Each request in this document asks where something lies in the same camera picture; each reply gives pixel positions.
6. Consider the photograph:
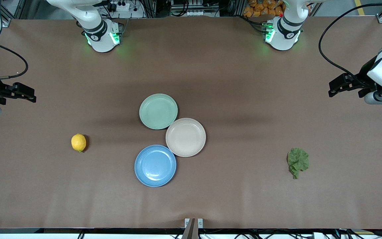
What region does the beige round plate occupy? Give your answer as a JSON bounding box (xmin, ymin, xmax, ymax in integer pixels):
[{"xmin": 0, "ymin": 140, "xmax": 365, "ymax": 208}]
[{"xmin": 165, "ymin": 118, "xmax": 207, "ymax": 157}]

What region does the metal electronics rack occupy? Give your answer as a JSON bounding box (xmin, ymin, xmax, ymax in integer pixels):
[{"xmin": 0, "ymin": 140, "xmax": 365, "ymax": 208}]
[{"xmin": 170, "ymin": 0, "xmax": 221, "ymax": 17}]

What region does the green lettuce leaf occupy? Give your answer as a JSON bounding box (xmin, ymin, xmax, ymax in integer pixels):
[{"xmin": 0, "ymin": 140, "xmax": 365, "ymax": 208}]
[{"xmin": 287, "ymin": 148, "xmax": 310, "ymax": 180}]

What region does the orange packaged items pile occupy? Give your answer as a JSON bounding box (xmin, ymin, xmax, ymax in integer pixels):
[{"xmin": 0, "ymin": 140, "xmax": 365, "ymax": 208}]
[{"xmin": 243, "ymin": 0, "xmax": 312, "ymax": 18}]

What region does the brown table cover mat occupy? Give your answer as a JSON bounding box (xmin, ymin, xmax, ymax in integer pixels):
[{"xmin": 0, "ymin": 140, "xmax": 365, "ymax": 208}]
[{"xmin": 0, "ymin": 16, "xmax": 382, "ymax": 229}]

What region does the blue round plate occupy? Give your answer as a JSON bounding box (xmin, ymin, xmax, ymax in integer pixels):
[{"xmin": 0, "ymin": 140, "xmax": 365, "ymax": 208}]
[{"xmin": 134, "ymin": 145, "xmax": 177, "ymax": 188}]

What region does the yellow lemon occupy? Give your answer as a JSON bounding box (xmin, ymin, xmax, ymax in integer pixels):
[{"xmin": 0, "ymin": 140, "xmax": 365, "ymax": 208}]
[{"xmin": 71, "ymin": 133, "xmax": 87, "ymax": 153}]

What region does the white power strip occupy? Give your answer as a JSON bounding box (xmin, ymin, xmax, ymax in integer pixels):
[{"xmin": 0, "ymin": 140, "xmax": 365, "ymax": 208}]
[{"xmin": 106, "ymin": 0, "xmax": 145, "ymax": 19}]

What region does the metal clamp bracket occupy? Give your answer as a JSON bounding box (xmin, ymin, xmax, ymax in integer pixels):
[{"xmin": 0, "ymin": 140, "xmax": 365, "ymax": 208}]
[{"xmin": 182, "ymin": 218, "xmax": 204, "ymax": 239}]

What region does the pale green round plate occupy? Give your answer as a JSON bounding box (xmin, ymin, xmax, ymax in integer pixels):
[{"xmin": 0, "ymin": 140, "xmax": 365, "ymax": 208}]
[{"xmin": 139, "ymin": 94, "xmax": 178, "ymax": 130}]

